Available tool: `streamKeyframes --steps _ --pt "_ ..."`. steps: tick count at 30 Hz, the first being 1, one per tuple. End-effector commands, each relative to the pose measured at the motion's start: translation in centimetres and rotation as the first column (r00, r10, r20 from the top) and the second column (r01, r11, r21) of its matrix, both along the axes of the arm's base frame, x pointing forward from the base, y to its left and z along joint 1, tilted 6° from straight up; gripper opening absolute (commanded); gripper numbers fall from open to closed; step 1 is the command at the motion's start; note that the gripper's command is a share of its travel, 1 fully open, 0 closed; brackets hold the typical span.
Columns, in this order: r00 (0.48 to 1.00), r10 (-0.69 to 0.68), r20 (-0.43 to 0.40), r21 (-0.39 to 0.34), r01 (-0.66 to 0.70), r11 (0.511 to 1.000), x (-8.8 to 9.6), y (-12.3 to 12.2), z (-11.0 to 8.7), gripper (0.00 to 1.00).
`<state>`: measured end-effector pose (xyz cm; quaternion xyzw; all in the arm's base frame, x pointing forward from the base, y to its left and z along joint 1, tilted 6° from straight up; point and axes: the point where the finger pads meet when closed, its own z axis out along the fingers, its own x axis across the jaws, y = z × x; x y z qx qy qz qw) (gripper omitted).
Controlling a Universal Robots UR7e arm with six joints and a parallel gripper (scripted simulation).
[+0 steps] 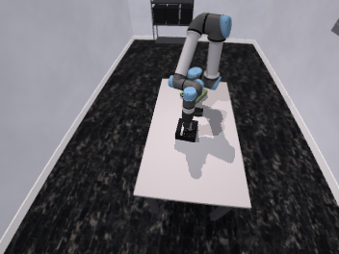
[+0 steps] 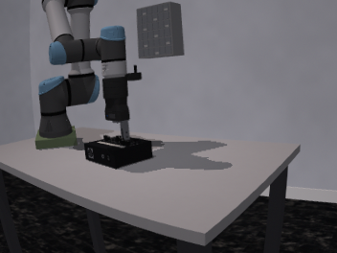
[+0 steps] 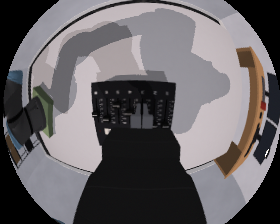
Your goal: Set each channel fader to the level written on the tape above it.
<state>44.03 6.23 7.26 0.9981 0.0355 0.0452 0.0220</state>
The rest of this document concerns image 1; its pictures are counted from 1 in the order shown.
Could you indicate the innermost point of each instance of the black lighting desk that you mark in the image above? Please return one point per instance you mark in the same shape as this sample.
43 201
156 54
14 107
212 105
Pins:
182 133

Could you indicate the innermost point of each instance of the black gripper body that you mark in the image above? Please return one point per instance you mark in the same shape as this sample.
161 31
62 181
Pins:
188 115

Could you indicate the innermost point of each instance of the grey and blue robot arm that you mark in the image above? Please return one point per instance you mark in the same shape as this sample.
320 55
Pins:
217 27

